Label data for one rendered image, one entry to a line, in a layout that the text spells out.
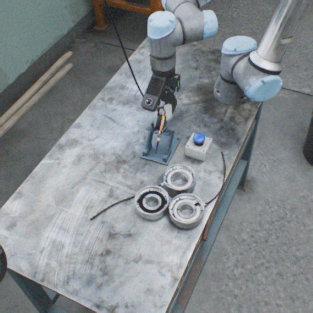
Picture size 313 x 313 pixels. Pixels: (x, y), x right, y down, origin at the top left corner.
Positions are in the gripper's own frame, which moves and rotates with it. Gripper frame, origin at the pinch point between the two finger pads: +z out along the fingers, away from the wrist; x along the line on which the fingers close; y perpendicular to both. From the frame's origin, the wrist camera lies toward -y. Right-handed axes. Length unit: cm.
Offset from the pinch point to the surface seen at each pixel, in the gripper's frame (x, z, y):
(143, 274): -13.1, 11.9, -46.4
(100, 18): 127, 82, 169
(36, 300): 30, 55, -54
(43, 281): 12, 12, -58
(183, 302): -19, 68, -30
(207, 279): -23, 92, -7
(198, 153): -13.6, 8.4, -2.8
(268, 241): -46, 92, 23
